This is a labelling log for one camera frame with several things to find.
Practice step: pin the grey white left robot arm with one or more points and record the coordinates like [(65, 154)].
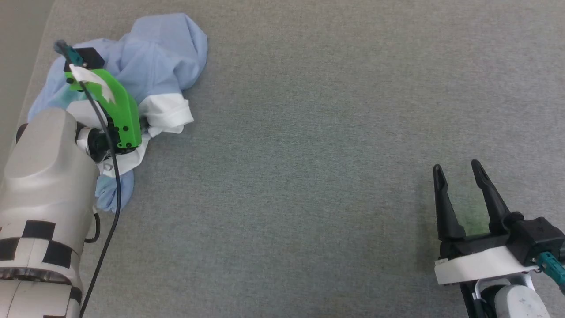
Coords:
[(42, 176)]

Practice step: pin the light blue polo shirt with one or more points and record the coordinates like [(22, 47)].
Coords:
[(163, 53)]

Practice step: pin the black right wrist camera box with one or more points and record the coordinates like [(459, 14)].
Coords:
[(536, 236)]

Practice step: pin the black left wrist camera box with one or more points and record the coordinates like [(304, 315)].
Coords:
[(90, 56)]

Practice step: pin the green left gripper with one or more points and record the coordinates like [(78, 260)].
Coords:
[(126, 117)]

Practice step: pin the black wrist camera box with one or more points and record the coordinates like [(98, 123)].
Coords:
[(90, 56), (536, 236)]

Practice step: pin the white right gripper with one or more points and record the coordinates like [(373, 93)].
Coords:
[(481, 265)]

